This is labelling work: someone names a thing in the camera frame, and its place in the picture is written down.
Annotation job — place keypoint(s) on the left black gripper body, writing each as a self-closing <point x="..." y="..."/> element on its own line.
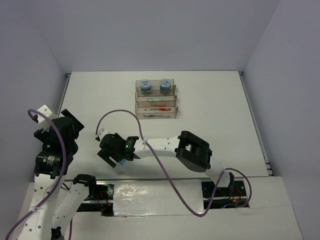
<point x="45" y="136"/>

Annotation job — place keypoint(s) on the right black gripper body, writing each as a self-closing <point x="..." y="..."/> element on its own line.
<point x="106" y="153"/>

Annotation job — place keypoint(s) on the blue correction tape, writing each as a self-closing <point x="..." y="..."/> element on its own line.
<point x="122" y="162"/>

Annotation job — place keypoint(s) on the blue gel pen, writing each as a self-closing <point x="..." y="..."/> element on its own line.
<point x="156" y="116"/>

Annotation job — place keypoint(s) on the red gel pen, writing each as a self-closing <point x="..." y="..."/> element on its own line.
<point x="163" y="109"/>

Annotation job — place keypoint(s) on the blue tape roll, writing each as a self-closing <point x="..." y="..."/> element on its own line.
<point x="165" y="86"/>
<point x="145" y="87"/>

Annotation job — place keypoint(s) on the pink correction tape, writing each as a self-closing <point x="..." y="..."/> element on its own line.
<point x="158" y="104"/>

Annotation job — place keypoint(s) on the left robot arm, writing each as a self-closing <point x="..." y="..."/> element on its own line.
<point x="46" y="219"/>

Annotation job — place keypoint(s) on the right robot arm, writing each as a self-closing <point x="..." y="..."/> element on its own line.
<point x="192" y="151"/>

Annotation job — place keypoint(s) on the near clear drawer container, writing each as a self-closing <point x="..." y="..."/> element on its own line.
<point x="139" y="111"/>

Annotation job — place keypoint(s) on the clear drawer container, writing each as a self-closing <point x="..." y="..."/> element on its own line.
<point x="149" y="97"/>
<point x="139" y="111"/>
<point x="155" y="84"/>

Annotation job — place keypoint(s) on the middle clear drawer container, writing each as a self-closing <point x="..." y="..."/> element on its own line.
<point x="149" y="97"/>

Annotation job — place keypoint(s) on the far clear drawer container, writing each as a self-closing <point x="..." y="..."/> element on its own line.
<point x="155" y="84"/>

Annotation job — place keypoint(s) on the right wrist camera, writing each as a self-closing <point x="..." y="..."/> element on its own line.
<point x="100" y="134"/>

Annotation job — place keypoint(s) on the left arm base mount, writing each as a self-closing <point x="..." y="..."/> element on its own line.
<point x="101" y="201"/>

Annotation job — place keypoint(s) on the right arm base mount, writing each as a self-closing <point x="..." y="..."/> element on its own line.
<point x="224" y="198"/>

